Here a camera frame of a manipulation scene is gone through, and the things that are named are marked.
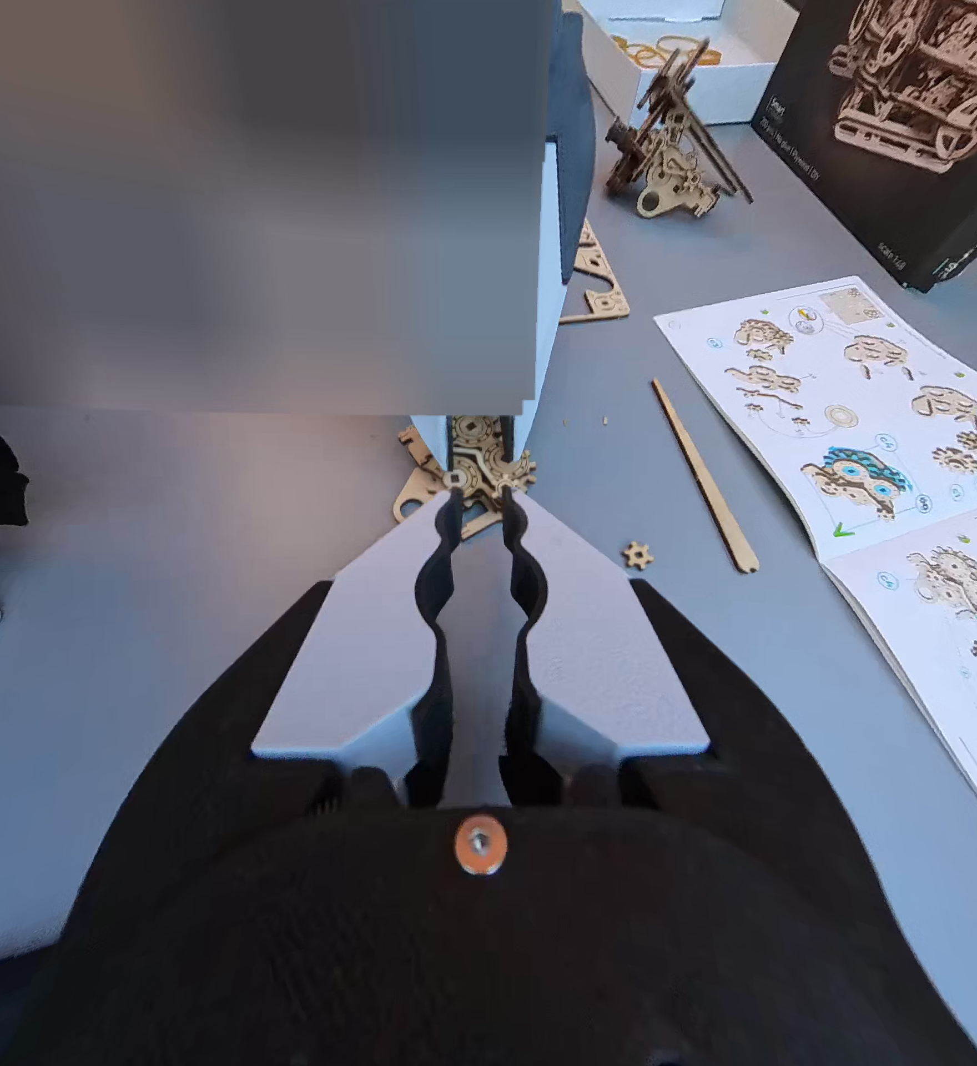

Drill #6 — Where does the wooden laser-cut parts sheet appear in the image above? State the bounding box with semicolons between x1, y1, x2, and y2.
559;218;631;326

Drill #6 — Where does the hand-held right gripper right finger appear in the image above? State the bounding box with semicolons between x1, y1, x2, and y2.
497;487;713;807

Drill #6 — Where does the dark wooden model mechanism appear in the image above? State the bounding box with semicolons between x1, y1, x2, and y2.
603;37;754;220

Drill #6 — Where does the black product box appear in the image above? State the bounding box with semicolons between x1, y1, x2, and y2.
751;0;977;294

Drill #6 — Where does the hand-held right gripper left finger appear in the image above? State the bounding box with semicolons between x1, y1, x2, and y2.
251;487;465;807

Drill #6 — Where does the tapered wooden stick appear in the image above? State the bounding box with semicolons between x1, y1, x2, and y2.
651;377;760;576

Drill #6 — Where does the yellow rubber band bundle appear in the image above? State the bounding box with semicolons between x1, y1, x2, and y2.
612;33;723;69

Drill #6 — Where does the white instruction booklet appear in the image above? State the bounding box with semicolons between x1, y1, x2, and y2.
653;275;977;859

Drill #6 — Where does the white cardboard box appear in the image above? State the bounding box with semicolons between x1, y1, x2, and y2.
576;0;802;126

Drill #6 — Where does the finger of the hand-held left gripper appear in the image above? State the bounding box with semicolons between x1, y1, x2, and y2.
505;142;571;469
409;415;455;474

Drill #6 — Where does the wooden gear assembly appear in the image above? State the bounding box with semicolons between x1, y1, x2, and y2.
394;415;540;541

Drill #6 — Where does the grey desk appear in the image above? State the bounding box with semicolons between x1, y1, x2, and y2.
0;50;977;1066

